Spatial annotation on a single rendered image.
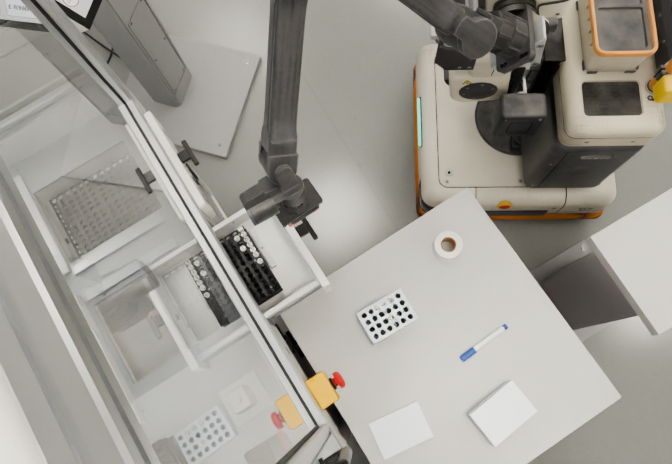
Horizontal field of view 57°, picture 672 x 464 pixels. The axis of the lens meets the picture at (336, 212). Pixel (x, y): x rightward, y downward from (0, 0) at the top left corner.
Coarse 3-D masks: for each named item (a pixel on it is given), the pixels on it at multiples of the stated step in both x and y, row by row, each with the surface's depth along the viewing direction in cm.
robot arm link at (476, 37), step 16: (400, 0) 110; (416, 0) 110; (432, 0) 111; (448, 0) 112; (432, 16) 113; (448, 16) 113; (464, 16) 113; (448, 32) 115; (464, 32) 114; (480, 32) 115; (496, 32) 117; (464, 48) 116; (480, 48) 117
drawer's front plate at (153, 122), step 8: (152, 120) 153; (152, 128) 152; (160, 128) 153; (160, 136) 151; (168, 136) 162; (168, 144) 151; (168, 152) 150; (176, 152) 156; (176, 160) 150; (176, 168) 149; (184, 168) 149; (184, 176) 148; (192, 176) 158; (192, 184) 148; (192, 192) 147; (200, 192) 152; (200, 200) 147; (200, 208) 147; (208, 208) 149; (208, 216) 154
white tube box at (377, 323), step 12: (384, 300) 152; (396, 300) 151; (360, 312) 151; (372, 312) 154; (384, 312) 151; (396, 312) 151; (408, 312) 151; (372, 324) 150; (384, 324) 150; (396, 324) 153; (408, 324) 152; (372, 336) 150; (384, 336) 149
